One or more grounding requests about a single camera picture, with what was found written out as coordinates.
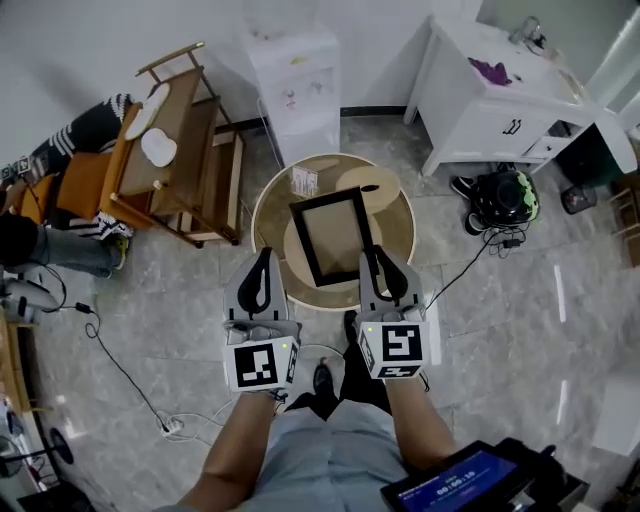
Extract black picture frame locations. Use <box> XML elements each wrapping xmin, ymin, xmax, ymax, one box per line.
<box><xmin>288</xmin><ymin>185</ymin><xmax>385</xmax><ymax>289</ymax></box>

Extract purple cloth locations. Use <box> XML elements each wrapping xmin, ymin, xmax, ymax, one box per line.
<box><xmin>467</xmin><ymin>56</ymin><xmax>514</xmax><ymax>87</ymax></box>

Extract wooden bench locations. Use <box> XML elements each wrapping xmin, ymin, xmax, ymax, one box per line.
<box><xmin>0</xmin><ymin>319</ymin><xmax>44</xmax><ymax>416</ymax></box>

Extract person's left forearm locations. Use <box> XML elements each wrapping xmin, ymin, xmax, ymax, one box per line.
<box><xmin>177</xmin><ymin>389</ymin><xmax>281</xmax><ymax>512</ymax></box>

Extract wooden chair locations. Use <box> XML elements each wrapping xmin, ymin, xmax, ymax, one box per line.
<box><xmin>606</xmin><ymin>174</ymin><xmax>640</xmax><ymax>269</ymax></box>

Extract wooden shelf cart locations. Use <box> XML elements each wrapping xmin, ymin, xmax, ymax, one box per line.
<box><xmin>108</xmin><ymin>40</ymin><xmax>247</xmax><ymax>250</ymax></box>

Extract orange cushion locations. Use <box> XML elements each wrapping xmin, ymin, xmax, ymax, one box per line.
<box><xmin>57</xmin><ymin>152</ymin><xmax>114</xmax><ymax>221</ymax></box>
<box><xmin>12</xmin><ymin>173</ymin><xmax>57</xmax><ymax>214</ymax></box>

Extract small white rounded object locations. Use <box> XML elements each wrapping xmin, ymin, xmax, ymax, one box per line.
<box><xmin>140</xmin><ymin>127</ymin><xmax>178</xmax><ymax>168</ymax></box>

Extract white equipment block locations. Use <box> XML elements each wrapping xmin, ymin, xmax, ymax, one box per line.
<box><xmin>589</xmin><ymin>369</ymin><xmax>640</xmax><ymax>457</ymax></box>

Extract white round board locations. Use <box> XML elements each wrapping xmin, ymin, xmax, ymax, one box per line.
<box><xmin>582</xmin><ymin>102</ymin><xmax>639</xmax><ymax>175</ymax></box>

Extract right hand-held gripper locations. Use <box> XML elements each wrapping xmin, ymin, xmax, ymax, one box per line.
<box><xmin>356</xmin><ymin>243</ymin><xmax>432</xmax><ymax>382</ymax></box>

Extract person's left black shoe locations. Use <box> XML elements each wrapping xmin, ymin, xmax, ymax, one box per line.
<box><xmin>312</xmin><ymin>355</ymin><xmax>334</xmax><ymax>396</ymax></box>

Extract gray device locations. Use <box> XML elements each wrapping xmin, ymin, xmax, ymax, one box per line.
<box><xmin>0</xmin><ymin>277</ymin><xmax>61</xmax><ymax>324</ymax></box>

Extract white water dispenser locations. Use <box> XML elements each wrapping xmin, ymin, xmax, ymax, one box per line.
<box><xmin>241</xmin><ymin>19</ymin><xmax>343</xmax><ymax>169</ymax></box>

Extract long white oval object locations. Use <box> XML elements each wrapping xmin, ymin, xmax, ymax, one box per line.
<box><xmin>123</xmin><ymin>82</ymin><xmax>172</xmax><ymax>142</ymax></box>

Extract black green helmet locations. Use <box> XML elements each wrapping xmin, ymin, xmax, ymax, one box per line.
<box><xmin>473</xmin><ymin>169</ymin><xmax>543</xmax><ymax>222</ymax></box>

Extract person's right forearm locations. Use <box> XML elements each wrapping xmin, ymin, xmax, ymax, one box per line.
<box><xmin>387</xmin><ymin>374</ymin><xmax>459</xmax><ymax>474</ymax></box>

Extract black round stand base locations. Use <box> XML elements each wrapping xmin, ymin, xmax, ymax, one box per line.
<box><xmin>49</xmin><ymin>427</ymin><xmax>75</xmax><ymax>466</ymax></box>

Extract person's black trousers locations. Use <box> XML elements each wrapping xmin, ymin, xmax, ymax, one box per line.
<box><xmin>284</xmin><ymin>339</ymin><xmax>396</xmax><ymax>421</ymax></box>

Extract black tablet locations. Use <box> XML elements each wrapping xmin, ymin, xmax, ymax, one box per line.
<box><xmin>379</xmin><ymin>439</ymin><xmax>536</xmax><ymax>512</ymax></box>

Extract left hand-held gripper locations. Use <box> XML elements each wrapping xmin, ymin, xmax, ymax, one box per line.
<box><xmin>221</xmin><ymin>247</ymin><xmax>303</xmax><ymax>397</ymax></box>

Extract white cabinet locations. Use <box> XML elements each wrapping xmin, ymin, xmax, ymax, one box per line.
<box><xmin>403</xmin><ymin>14</ymin><xmax>609</xmax><ymax>177</ymax></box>

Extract black wire wastebasket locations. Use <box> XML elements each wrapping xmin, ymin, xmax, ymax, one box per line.
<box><xmin>559</xmin><ymin>184</ymin><xmax>599</xmax><ymax>215</ymax></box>

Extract chrome faucet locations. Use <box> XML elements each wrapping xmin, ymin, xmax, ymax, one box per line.
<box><xmin>508</xmin><ymin>15</ymin><xmax>544</xmax><ymax>51</ymax></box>

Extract clear acrylic holder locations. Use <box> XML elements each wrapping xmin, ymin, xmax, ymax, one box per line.
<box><xmin>291</xmin><ymin>166</ymin><xmax>322</xmax><ymax>198</ymax></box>

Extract person's light blue shirt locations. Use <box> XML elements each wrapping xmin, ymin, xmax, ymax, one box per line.
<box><xmin>164</xmin><ymin>399</ymin><xmax>414</xmax><ymax>512</ymax></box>

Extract long black cable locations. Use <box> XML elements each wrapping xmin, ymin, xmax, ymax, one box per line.
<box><xmin>423</xmin><ymin>219</ymin><xmax>526</xmax><ymax>311</ymax></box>

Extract thin black cable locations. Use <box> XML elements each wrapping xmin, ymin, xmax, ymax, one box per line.
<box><xmin>84</xmin><ymin>309</ymin><xmax>169</xmax><ymax>430</ymax></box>

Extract orange sofa with striped blanket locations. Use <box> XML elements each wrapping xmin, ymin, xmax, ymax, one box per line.
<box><xmin>27</xmin><ymin>92</ymin><xmax>136</xmax><ymax>241</ymax></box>

